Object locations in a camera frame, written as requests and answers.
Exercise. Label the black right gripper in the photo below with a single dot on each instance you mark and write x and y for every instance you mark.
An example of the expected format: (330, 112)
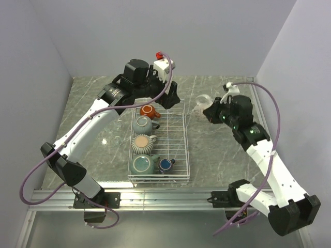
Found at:
(211, 112)

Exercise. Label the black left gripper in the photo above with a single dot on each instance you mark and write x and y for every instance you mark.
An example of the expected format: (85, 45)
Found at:
(168, 100)

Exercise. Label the floral white ceramic mug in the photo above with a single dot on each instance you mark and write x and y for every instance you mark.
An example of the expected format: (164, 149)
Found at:
(203, 102)

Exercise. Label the orange ceramic mug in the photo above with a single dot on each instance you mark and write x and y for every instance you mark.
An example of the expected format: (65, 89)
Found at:
(149, 111)

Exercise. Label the pale blue ceramic mug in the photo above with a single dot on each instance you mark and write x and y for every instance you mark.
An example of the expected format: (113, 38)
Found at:
(144, 125)

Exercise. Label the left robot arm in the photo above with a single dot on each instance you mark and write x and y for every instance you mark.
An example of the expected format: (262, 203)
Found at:
(138, 80)

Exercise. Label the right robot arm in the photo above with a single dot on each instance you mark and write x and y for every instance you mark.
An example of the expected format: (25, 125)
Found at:
(290, 207)

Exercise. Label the ribbed striped ceramic cup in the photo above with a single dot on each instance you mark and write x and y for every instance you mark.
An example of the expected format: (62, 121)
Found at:
(143, 144)

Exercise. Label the small dark blue mug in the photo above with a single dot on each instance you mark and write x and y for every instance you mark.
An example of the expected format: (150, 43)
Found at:
(166, 166)

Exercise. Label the teal glazed ceramic mug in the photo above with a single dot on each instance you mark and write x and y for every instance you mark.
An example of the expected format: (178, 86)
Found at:
(143, 164)

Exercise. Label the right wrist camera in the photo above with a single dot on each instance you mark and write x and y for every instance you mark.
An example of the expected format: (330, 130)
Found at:
(230, 90)

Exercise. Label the white wire dish rack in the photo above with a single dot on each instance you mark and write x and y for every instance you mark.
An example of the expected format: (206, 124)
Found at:
(172, 143)

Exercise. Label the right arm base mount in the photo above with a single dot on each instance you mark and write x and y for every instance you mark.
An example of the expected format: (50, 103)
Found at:
(228, 199)

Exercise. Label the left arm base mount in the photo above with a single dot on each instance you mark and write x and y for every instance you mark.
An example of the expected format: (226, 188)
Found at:
(96, 209)

